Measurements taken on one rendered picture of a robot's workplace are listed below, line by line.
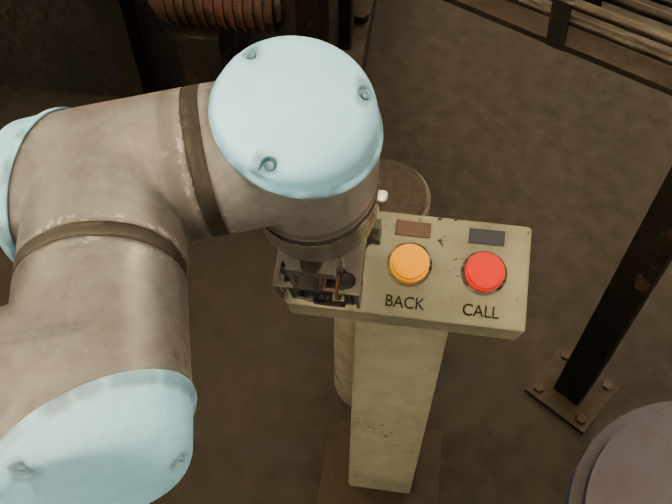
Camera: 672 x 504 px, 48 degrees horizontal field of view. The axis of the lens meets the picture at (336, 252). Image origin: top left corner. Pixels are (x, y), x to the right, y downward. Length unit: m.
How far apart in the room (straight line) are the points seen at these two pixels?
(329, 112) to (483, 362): 1.05
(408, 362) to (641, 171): 1.01
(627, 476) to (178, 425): 0.63
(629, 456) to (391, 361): 0.28
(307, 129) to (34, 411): 0.19
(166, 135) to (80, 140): 0.05
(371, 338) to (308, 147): 0.46
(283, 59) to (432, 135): 1.33
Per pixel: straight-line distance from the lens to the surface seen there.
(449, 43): 1.98
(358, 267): 0.61
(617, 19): 0.87
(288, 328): 1.42
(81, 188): 0.41
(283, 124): 0.40
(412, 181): 0.95
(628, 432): 0.93
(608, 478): 0.90
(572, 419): 1.39
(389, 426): 1.05
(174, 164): 0.42
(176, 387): 0.36
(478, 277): 0.76
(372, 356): 0.87
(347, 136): 0.40
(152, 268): 0.39
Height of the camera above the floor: 1.23
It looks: 54 degrees down
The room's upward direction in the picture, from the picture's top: straight up
